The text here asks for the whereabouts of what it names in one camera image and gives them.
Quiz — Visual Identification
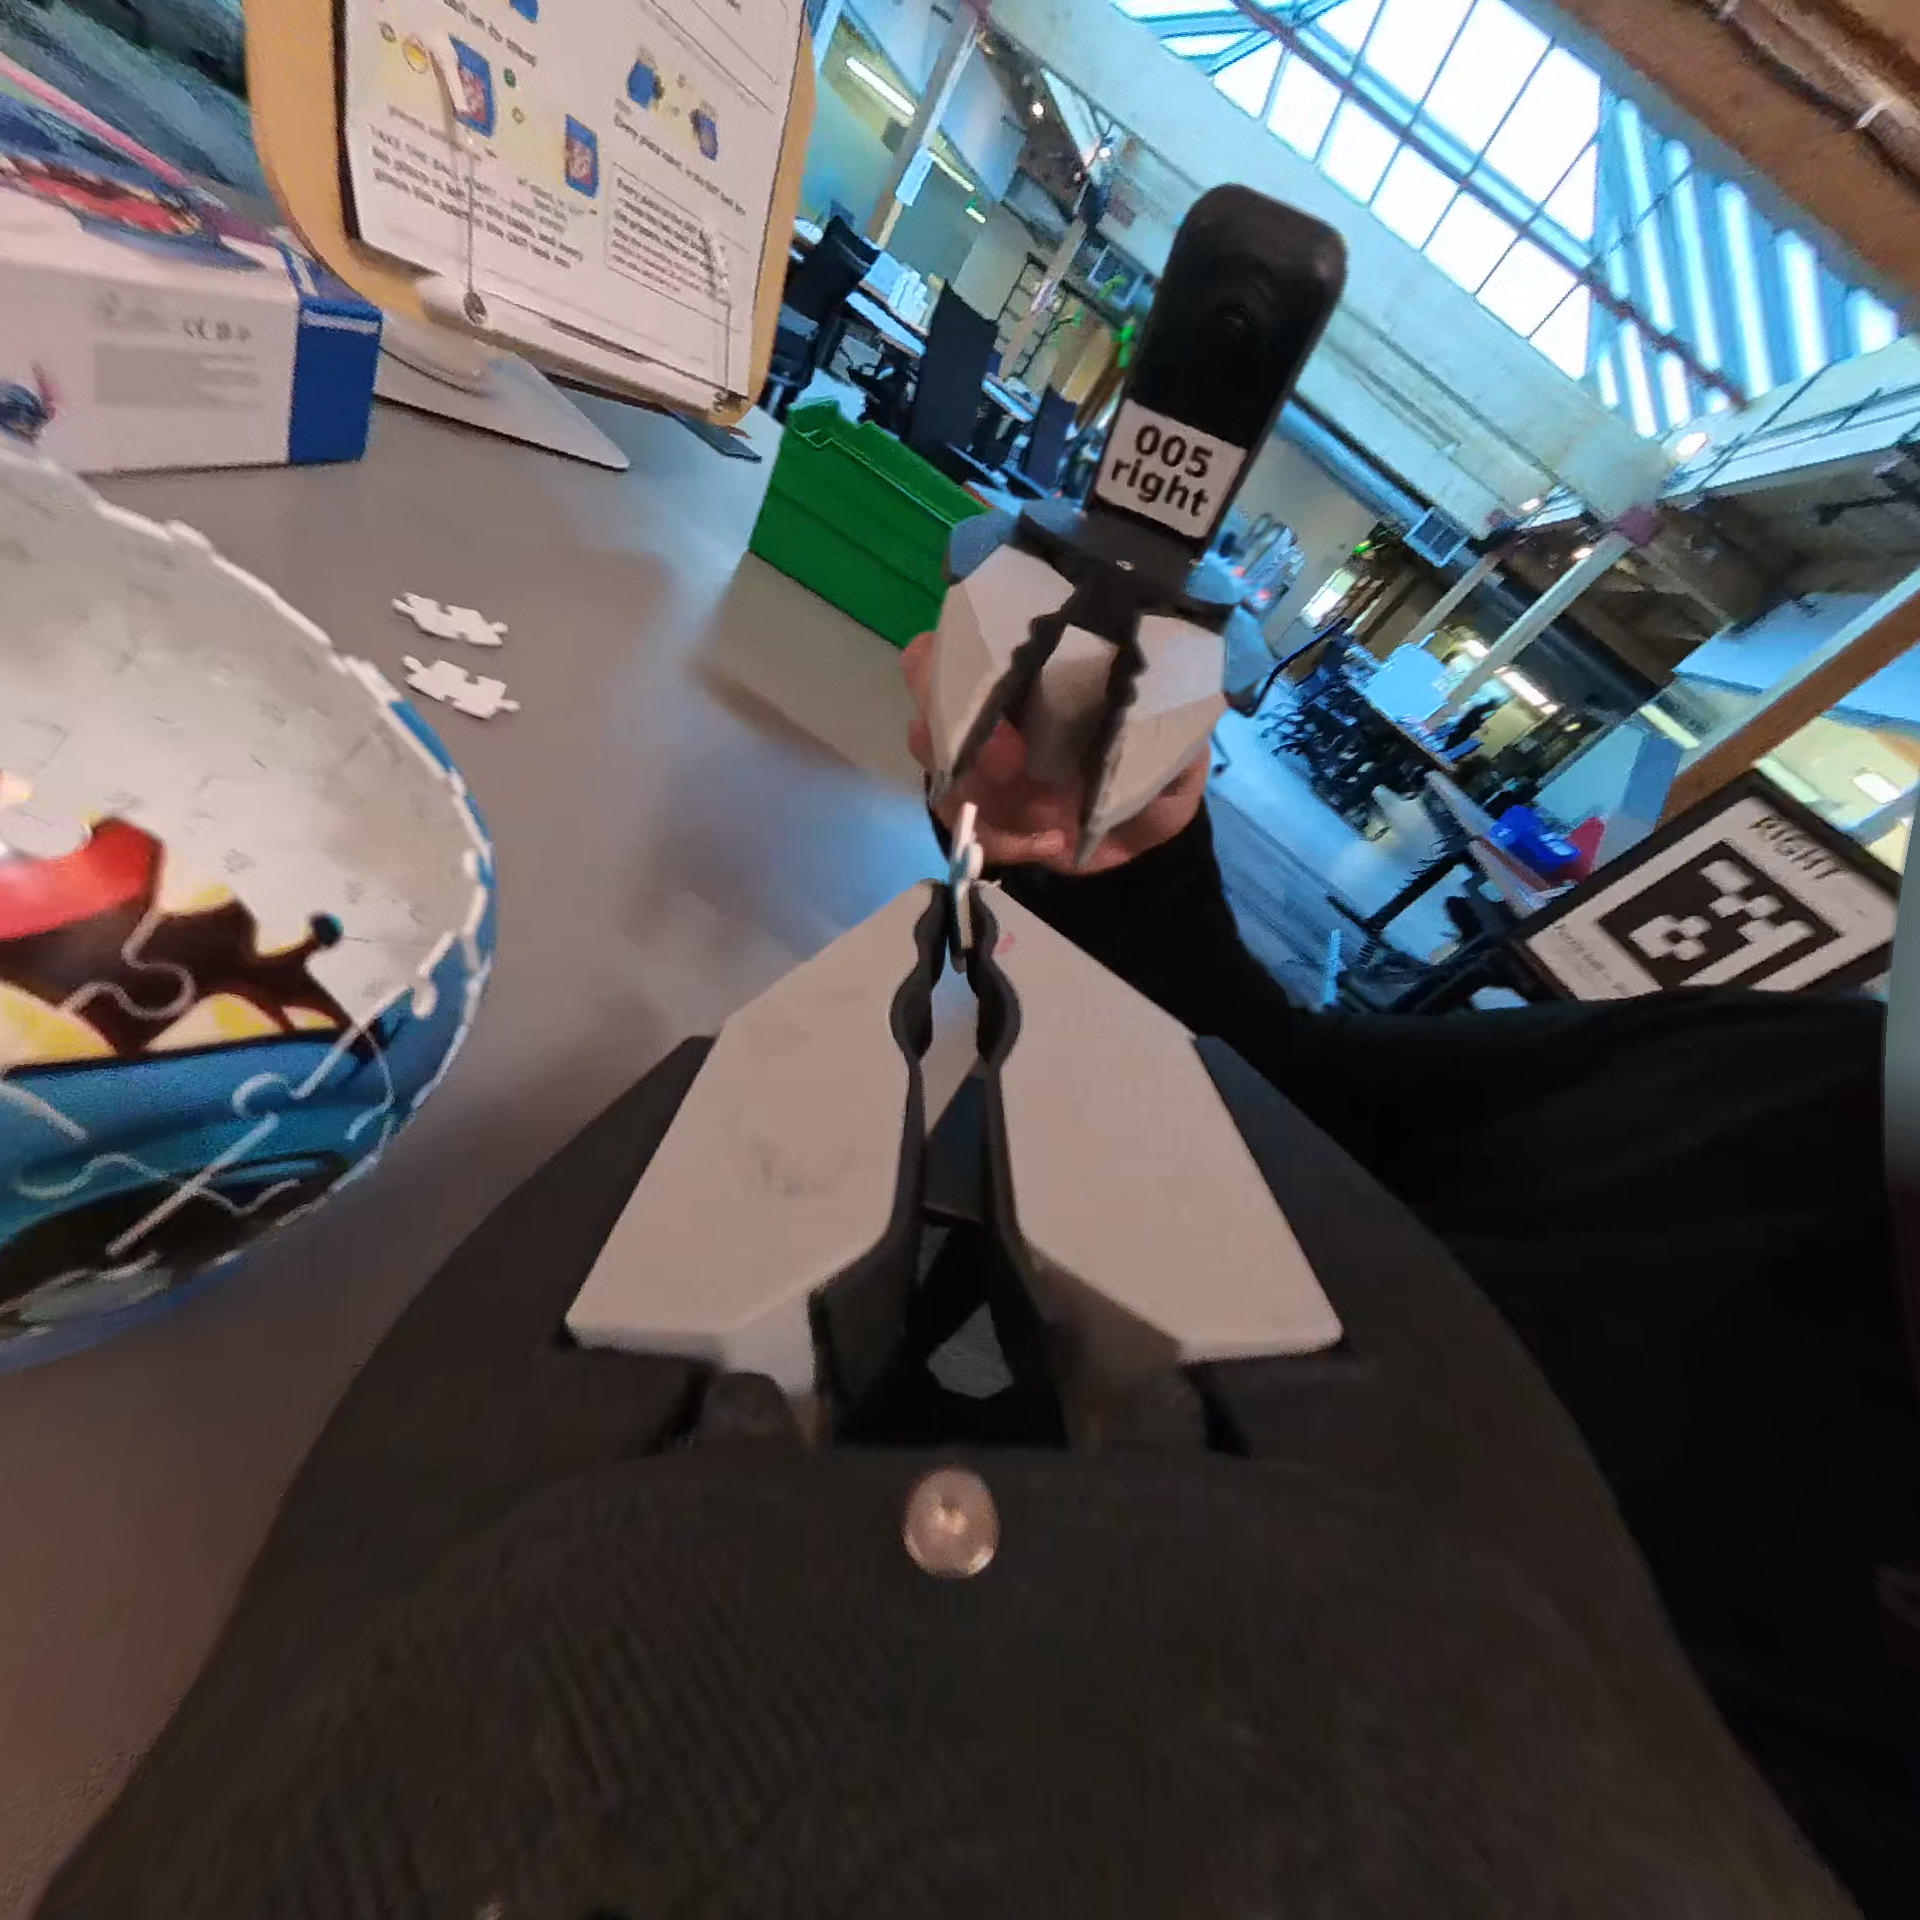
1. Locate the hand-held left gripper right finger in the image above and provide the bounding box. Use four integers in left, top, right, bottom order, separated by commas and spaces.
958, 880, 1346, 1429

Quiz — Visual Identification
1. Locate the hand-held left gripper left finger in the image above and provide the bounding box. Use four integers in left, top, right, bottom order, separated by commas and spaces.
565, 880, 957, 1417

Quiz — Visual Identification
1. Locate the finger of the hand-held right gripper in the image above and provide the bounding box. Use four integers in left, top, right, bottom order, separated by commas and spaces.
920, 545, 1086, 813
1032, 607, 1229, 875

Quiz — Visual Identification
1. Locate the white puzzle piece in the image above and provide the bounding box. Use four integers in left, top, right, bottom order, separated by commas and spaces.
390, 588, 511, 652
942, 803, 991, 970
399, 657, 522, 723

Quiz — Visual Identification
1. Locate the blue puzzle ball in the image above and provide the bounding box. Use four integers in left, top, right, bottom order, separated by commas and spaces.
0, 439, 499, 1373

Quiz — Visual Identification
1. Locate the colourful cardboard puzzle box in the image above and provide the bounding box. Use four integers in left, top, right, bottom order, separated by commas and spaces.
0, 52, 388, 477

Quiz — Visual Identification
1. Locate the person's right hand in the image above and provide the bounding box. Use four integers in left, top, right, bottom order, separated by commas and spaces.
899, 634, 1217, 875

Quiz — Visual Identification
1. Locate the green plastic bin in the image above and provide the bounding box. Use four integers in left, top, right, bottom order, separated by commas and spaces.
747, 397, 991, 652

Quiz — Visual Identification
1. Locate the blue plastic bin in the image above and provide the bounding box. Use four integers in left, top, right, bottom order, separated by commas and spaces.
1484, 807, 1590, 885

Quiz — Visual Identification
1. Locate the black white marker sign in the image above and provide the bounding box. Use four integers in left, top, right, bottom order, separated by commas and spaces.
1513, 771, 1908, 1004

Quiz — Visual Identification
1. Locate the instruction sheet on stand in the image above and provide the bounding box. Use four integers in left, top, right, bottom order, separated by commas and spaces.
243, 0, 823, 475

